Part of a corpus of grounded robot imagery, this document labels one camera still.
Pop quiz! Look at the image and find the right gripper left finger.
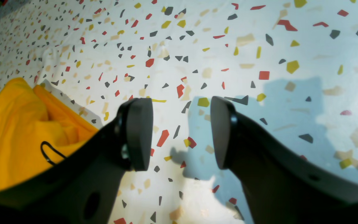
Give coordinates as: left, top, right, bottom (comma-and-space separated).
0, 98, 153, 224

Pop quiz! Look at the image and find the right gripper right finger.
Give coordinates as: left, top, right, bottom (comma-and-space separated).
210, 96, 358, 224

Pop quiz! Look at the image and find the yellow T-shirt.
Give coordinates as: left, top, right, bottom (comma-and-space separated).
0, 77, 98, 191

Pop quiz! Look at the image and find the terrazzo patterned table cloth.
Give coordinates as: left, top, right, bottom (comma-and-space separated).
0, 0, 358, 224

